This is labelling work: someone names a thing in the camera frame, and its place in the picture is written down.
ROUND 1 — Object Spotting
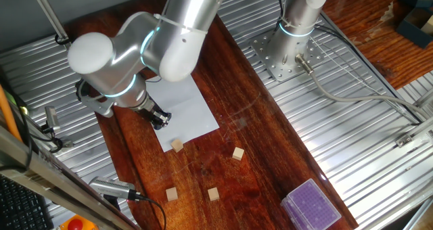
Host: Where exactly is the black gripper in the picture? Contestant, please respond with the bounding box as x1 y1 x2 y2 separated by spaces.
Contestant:
143 103 173 129

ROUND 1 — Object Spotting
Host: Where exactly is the small wooden cube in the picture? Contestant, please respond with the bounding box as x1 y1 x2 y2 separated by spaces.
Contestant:
207 187 221 202
170 138 185 154
165 187 179 202
231 147 245 162

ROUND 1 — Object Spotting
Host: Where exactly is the white paper sheet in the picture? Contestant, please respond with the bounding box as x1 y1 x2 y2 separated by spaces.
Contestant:
145 73 220 153

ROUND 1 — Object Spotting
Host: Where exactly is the reddish wooden board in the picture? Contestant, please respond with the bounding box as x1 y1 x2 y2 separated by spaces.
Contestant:
64 0 359 230

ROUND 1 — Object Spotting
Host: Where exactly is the orange emergency stop box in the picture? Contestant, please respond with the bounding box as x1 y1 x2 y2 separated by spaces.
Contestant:
59 214 99 230

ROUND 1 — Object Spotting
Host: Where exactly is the aluminium pole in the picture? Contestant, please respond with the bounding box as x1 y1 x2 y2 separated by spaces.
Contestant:
28 0 74 51

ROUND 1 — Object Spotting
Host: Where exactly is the orange pole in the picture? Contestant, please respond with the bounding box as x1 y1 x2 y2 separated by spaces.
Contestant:
0 84 23 143

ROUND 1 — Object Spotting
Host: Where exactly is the black keyboard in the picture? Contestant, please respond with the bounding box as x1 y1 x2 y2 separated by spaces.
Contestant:
0 174 55 230

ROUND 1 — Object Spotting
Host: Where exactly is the purple pipette tip box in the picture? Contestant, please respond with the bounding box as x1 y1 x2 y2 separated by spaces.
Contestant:
279 178 342 230

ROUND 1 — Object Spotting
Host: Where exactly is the dark blue open box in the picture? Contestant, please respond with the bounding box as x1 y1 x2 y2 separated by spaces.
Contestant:
395 7 433 49

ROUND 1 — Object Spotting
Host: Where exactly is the large silver camera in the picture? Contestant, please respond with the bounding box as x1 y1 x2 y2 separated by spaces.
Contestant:
88 176 138 201

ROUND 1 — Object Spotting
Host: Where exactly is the black camera cable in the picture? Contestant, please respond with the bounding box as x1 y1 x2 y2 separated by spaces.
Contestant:
135 194 167 230

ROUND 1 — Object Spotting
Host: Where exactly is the black camera stand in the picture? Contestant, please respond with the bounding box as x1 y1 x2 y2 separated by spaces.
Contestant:
103 194 122 212

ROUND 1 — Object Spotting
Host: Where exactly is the small silver camera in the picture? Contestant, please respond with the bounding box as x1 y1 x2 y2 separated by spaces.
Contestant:
45 106 62 133

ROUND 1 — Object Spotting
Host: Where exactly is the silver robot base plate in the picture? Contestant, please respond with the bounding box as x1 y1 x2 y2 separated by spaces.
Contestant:
250 28 325 83

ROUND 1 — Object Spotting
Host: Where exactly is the aluminium frame beam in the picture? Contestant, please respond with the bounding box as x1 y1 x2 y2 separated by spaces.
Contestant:
0 124 141 230

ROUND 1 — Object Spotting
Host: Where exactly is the thick black cable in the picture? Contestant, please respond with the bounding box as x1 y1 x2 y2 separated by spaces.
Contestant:
0 66 35 172

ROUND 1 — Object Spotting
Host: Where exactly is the grey cable with metal connector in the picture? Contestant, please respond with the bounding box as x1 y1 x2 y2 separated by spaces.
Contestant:
294 53 433 121

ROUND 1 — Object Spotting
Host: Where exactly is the aluminium corner bracket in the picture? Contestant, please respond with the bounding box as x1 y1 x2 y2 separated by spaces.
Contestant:
394 132 414 149

